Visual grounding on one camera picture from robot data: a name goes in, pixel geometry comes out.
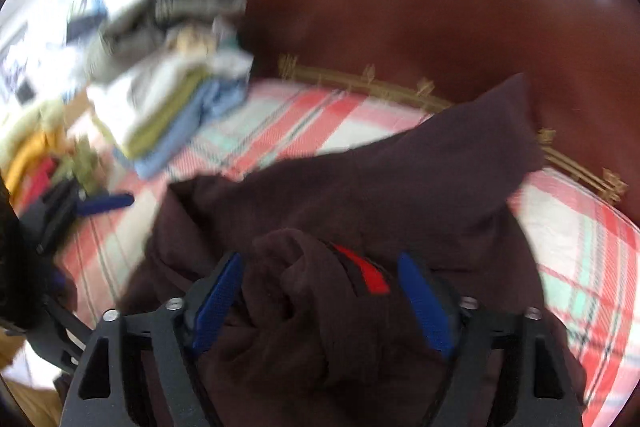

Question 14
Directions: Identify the grey folded garment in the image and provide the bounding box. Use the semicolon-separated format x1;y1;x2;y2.
85;0;246;83

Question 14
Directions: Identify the red plaid bed sheet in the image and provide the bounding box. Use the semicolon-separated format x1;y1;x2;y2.
63;79;639;426

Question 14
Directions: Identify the green garment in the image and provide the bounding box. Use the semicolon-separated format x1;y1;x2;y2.
51;136;106;195

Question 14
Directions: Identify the dark red wooden headboard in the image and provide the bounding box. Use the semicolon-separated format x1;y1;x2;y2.
240;0;639;218

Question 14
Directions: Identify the olive folded garment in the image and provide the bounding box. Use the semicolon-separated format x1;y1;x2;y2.
119;67;209;159

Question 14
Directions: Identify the dark maroon garment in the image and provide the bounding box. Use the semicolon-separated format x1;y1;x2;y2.
119;75;544;426

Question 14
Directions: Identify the white folded garment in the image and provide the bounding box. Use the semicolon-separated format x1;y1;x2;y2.
87;48;253;145

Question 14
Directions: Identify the light blue folded garment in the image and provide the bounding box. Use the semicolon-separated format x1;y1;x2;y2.
113;78;248;180

